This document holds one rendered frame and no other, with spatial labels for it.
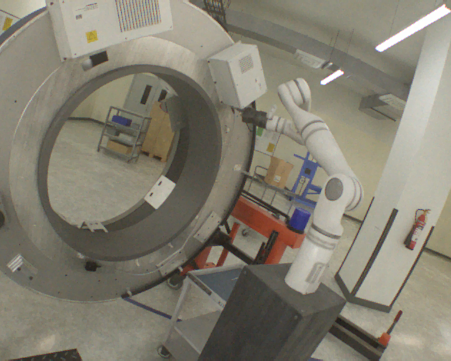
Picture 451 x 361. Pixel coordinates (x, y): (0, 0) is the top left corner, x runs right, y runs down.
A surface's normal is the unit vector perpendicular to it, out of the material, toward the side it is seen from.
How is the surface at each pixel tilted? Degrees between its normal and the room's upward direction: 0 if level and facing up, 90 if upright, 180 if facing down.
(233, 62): 90
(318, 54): 90
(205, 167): 96
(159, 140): 90
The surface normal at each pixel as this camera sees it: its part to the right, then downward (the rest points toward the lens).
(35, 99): 0.66, 0.39
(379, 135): -0.10, 0.18
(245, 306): -0.78, -0.16
